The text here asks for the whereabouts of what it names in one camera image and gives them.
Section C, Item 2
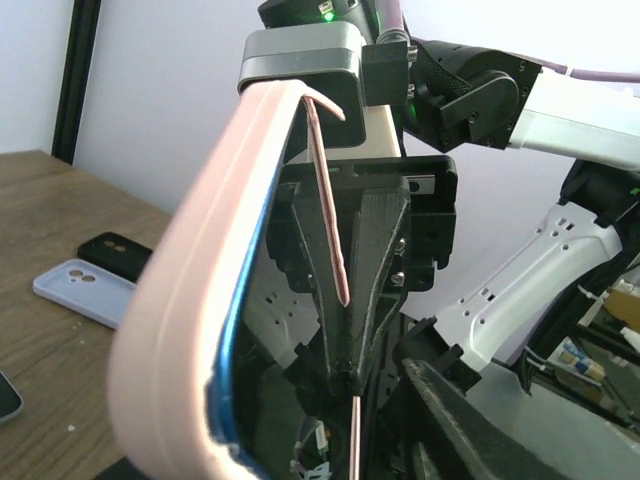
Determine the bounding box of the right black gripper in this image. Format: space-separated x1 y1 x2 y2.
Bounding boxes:
266 155 458 393

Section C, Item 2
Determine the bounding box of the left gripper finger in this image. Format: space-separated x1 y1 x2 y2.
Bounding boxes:
399 358 555 479

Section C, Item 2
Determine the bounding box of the phone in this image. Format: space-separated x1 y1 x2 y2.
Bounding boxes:
32 259 135 329
107 79 350 479

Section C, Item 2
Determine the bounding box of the black phone case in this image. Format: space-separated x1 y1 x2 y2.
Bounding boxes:
77 232 153 283

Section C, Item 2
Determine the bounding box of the black smartphone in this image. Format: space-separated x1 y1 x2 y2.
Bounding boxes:
0 372 24 424

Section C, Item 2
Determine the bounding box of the right black frame post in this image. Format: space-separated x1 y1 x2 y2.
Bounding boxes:
51 0 102 165

